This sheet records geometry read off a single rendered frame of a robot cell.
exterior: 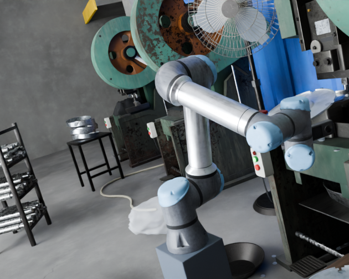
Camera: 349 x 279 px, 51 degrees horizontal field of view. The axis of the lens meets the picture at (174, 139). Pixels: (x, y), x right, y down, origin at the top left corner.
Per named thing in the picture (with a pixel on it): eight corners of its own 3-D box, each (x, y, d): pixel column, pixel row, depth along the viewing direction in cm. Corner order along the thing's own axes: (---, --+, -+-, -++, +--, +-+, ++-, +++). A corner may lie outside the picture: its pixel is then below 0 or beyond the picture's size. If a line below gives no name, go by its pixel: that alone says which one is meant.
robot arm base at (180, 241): (183, 259, 122) (175, 232, 120) (160, 247, 135) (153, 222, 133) (216, 238, 130) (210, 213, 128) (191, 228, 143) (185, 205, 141)
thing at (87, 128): (92, 192, 393) (70, 120, 378) (79, 186, 431) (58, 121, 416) (125, 178, 413) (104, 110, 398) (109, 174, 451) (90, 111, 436)
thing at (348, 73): (355, 83, 136) (352, 68, 135) (316, 86, 155) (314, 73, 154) (386, 72, 141) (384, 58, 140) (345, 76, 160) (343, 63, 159)
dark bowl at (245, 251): (226, 297, 168) (223, 284, 167) (199, 269, 196) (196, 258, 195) (280, 270, 178) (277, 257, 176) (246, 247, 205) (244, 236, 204)
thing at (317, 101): (249, 135, 144) (248, 134, 143) (283, 98, 159) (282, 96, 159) (316, 125, 121) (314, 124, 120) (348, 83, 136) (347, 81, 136)
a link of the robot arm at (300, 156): (314, 142, 95) (317, 172, 97) (311, 130, 105) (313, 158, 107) (283, 145, 97) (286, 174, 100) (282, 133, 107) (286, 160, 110)
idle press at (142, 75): (128, 174, 426) (83, 22, 393) (108, 162, 516) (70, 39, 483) (236, 134, 481) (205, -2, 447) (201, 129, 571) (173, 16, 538)
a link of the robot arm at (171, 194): (158, 223, 131) (148, 188, 129) (184, 207, 140) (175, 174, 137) (180, 228, 122) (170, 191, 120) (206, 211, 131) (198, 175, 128)
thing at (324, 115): (311, 148, 136) (304, 113, 133) (286, 144, 149) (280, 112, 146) (361, 128, 143) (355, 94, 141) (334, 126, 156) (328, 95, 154)
